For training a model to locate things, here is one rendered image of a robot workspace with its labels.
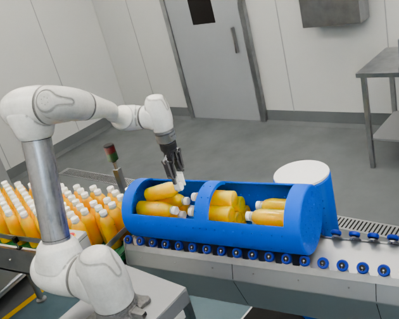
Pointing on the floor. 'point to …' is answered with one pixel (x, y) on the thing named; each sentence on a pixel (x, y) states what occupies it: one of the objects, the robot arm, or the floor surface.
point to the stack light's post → (120, 180)
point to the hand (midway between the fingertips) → (178, 181)
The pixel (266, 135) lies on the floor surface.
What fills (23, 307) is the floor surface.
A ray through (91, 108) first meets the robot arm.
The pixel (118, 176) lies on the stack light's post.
